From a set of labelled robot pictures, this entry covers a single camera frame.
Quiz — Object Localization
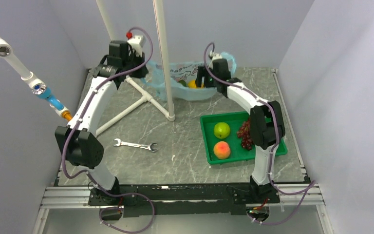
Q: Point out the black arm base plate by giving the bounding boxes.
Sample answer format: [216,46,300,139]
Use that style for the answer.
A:
[88,182,280,217]

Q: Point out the light blue plastic bag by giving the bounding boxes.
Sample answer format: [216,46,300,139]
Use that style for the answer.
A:
[142,51,238,102]

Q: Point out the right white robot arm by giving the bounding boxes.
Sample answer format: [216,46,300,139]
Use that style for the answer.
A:
[195,58,285,202]

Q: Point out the white PVC pipe stand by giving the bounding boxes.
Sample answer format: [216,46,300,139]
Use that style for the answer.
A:
[96,0,175,136]

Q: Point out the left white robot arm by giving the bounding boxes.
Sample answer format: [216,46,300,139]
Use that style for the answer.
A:
[55,40,148,205]

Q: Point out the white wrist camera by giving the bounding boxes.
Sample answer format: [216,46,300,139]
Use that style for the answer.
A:
[126,31,146,58]
[208,53,223,62]

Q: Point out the silver combination wrench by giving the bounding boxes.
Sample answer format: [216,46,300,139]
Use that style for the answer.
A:
[113,138,158,153]

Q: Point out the dark fake grapes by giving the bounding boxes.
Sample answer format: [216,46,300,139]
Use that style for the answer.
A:
[236,118,254,151]

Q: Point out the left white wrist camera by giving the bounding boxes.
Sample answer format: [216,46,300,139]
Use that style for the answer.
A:
[126,31,146,58]

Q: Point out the red fake peach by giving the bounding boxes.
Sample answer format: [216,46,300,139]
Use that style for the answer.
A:
[213,141,231,160]

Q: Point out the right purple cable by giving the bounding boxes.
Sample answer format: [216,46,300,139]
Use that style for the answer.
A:
[203,42,317,226]

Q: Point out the purple cable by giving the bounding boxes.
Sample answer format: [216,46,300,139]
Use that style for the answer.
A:
[61,26,155,234]
[203,42,317,226]

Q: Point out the yellow fake lemon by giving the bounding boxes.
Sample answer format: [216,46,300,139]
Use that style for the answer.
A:
[187,80,204,88]

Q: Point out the green fake apple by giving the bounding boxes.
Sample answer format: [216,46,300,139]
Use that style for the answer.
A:
[213,122,231,139]

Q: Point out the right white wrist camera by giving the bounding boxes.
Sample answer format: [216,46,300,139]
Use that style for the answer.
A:
[208,53,223,62]

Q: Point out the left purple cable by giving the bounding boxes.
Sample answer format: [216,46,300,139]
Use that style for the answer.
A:
[61,26,155,234]

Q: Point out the green plastic tray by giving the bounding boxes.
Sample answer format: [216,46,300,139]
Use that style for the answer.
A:
[199,111,288,165]

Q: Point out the aluminium rail frame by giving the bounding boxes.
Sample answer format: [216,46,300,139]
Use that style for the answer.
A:
[33,183,334,234]

